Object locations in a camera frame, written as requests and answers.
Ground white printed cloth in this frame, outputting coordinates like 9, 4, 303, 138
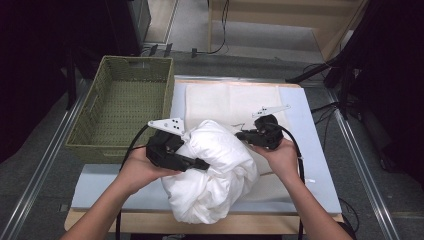
183, 83, 294, 203

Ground person's right hand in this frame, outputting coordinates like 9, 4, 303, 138
253, 138, 303, 183

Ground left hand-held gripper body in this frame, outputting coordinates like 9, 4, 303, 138
145, 117, 188, 171

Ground light blue mat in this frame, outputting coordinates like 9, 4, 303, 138
70, 82, 343, 215

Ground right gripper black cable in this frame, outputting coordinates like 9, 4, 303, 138
266, 122, 306, 240

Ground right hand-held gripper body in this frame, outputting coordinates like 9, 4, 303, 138
251, 104, 292, 150

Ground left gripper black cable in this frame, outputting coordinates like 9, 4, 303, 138
114, 123, 151, 240

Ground dark cabinet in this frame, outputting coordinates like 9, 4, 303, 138
106, 0, 153, 58

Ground wooden shelf unit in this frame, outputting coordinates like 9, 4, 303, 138
207, 0, 369, 63

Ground black hanging cable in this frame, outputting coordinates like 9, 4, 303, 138
191, 0, 231, 58

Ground black floor cables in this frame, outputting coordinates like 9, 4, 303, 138
309, 101, 341, 148

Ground thin black cable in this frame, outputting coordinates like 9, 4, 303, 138
338, 198, 361, 240

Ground metal floor rail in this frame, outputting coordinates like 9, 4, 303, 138
324, 88, 401, 240
0, 79, 91, 240

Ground person's left hand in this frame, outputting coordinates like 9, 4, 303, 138
118, 148, 183, 196

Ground white garment bundle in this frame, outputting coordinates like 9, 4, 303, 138
160, 119, 260, 225

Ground black stand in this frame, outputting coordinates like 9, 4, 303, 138
285, 0, 424, 184

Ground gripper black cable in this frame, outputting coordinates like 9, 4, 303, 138
266, 122, 306, 240
114, 123, 151, 240

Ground green woven basket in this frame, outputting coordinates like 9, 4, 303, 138
65, 55, 176, 165

